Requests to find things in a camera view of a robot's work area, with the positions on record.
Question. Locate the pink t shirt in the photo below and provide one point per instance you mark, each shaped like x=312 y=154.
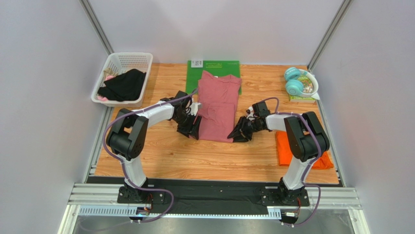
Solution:
x=219 y=99

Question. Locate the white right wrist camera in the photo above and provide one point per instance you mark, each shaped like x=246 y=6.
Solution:
x=250 y=113

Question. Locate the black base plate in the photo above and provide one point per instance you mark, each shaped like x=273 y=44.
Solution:
x=210 y=197

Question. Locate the folded orange t shirt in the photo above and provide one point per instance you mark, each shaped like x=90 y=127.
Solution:
x=284 y=154

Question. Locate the aluminium frame rail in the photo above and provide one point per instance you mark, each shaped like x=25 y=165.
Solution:
x=101 y=199

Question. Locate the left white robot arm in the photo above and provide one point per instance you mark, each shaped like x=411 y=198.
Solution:
x=124 y=138

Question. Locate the teal headphones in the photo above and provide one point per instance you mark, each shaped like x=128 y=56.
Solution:
x=295 y=88

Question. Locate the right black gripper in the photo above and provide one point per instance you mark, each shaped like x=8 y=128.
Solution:
x=248 y=126

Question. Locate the black garment in basket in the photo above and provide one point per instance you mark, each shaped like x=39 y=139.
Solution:
x=127 y=86

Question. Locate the green picture book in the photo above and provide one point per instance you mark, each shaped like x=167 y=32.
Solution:
x=307 y=88

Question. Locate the green cutting mat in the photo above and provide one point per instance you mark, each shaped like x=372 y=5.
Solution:
x=218 y=68

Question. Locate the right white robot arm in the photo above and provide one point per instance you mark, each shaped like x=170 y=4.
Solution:
x=306 y=137

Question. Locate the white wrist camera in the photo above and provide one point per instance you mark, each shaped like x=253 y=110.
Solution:
x=250 y=113
x=194 y=107

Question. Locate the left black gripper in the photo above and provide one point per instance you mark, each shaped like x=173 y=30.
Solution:
x=186 y=131

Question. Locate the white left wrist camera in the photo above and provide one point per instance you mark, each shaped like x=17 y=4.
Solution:
x=194 y=107

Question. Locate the pink item in basket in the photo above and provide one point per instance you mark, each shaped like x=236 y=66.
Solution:
x=104 y=92

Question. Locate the white plastic basket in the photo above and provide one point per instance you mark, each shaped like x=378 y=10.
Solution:
x=119 y=63

